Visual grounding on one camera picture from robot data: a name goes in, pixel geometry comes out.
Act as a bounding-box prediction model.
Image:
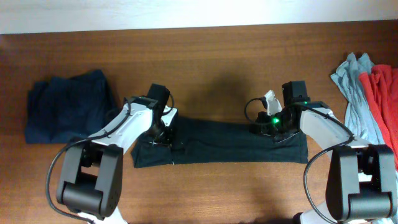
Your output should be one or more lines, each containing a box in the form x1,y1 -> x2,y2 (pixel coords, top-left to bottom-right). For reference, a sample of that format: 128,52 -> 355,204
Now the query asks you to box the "folded navy blue garment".
24,70 -> 118,144

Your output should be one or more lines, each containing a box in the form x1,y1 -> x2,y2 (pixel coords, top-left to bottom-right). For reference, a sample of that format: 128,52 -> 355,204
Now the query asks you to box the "dark green t-shirt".
131,116 -> 308,168

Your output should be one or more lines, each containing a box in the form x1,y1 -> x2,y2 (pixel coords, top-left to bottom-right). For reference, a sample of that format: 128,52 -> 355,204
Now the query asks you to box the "light blue-grey garment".
330,53 -> 385,144

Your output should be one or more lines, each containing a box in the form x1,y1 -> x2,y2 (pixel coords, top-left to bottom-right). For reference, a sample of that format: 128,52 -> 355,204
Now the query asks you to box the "red garment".
359,64 -> 397,160

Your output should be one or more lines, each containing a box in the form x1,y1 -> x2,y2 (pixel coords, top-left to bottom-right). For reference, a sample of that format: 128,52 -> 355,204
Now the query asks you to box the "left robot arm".
47,84 -> 178,223

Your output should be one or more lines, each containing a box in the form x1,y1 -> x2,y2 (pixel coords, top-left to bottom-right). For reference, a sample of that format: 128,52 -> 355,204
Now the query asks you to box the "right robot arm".
251,81 -> 397,224

